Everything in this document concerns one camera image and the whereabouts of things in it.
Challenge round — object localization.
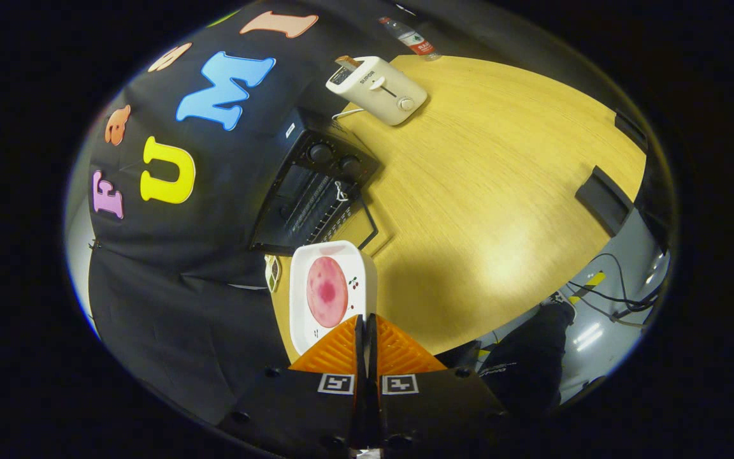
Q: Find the white pop-up toaster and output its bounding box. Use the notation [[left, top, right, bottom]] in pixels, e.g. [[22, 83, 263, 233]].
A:
[[325, 56, 428, 127]]

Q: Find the black floor cable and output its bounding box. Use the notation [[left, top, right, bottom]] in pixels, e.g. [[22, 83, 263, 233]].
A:
[[565, 252, 664, 329]]

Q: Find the black table clamp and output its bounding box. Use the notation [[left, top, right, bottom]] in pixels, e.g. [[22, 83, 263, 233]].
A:
[[575, 165, 635, 238], [614, 112, 649, 154]]

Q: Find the white square plate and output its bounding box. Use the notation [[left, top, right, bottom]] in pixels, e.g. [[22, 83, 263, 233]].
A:
[[289, 240, 378, 356]]

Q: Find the white divided bean dish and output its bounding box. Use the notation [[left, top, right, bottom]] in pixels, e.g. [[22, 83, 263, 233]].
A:
[[264, 254, 284, 294]]

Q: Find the clear red label water bottle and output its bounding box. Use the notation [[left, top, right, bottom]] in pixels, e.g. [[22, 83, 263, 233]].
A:
[[378, 16, 442, 62]]

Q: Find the person's dark trouser leg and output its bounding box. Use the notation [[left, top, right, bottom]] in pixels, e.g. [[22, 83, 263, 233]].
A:
[[479, 300, 577, 415]]

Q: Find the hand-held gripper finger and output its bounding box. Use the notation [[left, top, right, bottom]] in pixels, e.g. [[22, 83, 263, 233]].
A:
[[367, 312, 514, 450], [217, 314, 368, 450]]

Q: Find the black toaster oven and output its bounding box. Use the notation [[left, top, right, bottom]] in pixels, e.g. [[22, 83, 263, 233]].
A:
[[249, 107, 382, 257]]

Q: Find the pink round ham slice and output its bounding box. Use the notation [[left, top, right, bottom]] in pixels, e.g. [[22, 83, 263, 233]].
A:
[[306, 256, 350, 328]]

